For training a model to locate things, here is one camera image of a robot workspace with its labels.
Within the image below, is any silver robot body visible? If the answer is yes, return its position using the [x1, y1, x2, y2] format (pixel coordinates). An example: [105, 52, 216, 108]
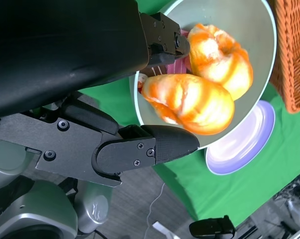
[0, 174, 113, 239]

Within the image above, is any white thin cord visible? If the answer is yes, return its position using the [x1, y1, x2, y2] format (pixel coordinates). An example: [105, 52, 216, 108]
[143, 181, 165, 239]

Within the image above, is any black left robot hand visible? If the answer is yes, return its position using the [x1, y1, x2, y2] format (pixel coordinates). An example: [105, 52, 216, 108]
[0, 0, 200, 188]

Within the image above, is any brown chocolate cake piece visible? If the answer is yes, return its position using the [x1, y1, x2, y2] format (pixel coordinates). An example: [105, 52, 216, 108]
[139, 65, 170, 78]

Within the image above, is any pale green bowl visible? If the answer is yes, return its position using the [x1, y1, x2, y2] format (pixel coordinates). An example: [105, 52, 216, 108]
[132, 0, 277, 150]

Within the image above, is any lavender plate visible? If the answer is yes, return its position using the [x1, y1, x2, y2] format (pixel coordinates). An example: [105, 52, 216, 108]
[205, 99, 276, 176]

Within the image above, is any white paper slip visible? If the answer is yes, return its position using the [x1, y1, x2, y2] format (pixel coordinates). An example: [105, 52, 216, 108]
[152, 222, 175, 239]

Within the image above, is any curled orange croissant bread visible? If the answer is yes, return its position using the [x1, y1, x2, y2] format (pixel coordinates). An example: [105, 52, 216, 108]
[141, 74, 235, 136]

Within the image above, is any orange wicker basket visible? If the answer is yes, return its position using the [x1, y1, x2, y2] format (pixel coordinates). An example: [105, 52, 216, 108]
[268, 0, 300, 114]

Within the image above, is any green tablecloth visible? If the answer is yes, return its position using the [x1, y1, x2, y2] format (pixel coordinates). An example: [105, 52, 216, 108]
[77, 0, 300, 228]

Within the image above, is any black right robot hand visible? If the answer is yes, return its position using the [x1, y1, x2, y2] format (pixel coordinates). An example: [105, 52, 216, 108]
[189, 215, 237, 239]

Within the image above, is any pink striped cake piece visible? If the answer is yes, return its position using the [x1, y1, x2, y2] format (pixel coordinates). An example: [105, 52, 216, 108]
[164, 58, 193, 75]

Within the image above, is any oblong orange croissant bread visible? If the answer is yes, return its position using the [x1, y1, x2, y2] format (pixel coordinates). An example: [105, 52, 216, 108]
[188, 23, 254, 101]

